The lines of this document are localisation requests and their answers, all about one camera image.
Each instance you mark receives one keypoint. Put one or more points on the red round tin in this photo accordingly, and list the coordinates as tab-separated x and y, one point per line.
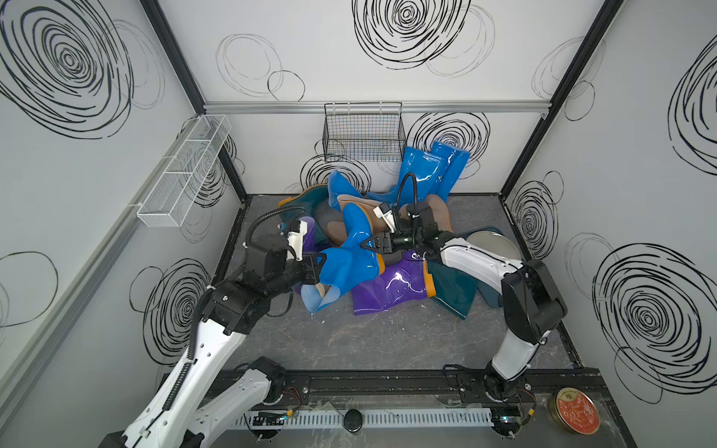
575	411

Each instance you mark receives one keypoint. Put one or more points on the purple rain boot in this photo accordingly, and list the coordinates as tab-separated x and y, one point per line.
302	240
407	280

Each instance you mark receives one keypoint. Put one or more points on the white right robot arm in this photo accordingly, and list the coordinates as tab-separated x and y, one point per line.
532	305

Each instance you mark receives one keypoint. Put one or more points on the blue rain boot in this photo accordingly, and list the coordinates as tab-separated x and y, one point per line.
427	168
339	185
346	266
456	161

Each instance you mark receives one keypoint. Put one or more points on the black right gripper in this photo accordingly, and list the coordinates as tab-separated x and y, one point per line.
385	244

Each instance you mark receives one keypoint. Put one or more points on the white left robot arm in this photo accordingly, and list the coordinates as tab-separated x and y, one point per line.
225	315

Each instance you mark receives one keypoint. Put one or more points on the dark green rain boot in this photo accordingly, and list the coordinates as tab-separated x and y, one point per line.
455	290
304	205

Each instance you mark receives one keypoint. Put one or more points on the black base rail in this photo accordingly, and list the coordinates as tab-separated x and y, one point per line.
465	384

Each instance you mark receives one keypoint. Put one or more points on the white wire basket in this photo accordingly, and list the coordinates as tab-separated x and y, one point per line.
169	201

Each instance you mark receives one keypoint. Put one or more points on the beige rain boot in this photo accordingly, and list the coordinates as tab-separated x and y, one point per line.
337	230
433	213

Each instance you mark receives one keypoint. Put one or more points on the white slotted cable duct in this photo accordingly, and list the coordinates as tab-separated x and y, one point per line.
371	419

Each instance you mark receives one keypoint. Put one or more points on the black wire basket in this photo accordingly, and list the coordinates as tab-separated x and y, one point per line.
364	132

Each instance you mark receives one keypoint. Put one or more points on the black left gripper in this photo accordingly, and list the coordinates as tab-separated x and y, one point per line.
310	262

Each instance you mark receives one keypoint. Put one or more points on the black round knob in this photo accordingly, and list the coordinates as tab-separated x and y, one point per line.
353	421

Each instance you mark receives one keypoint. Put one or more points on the grey round plate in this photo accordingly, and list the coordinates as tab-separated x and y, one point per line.
495	243

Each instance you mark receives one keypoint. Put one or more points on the teal square tray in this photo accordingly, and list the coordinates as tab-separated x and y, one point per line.
487	267

